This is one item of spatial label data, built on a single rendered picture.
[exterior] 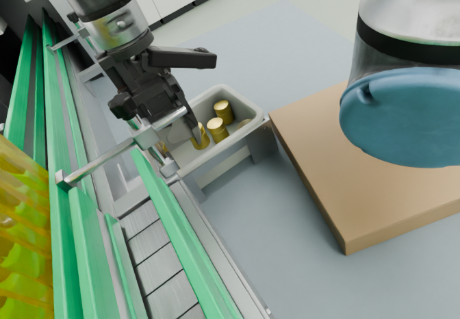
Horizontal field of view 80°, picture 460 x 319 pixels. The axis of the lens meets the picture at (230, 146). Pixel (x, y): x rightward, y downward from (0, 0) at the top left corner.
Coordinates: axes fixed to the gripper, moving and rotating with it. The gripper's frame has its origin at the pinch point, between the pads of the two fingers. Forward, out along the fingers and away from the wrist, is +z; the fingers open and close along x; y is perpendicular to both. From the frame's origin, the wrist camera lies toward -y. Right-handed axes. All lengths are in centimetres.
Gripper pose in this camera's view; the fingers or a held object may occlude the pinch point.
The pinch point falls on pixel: (195, 131)
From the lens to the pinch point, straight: 52.9
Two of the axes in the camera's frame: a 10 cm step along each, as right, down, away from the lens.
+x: 5.1, 4.8, -7.1
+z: 3.1, 6.7, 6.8
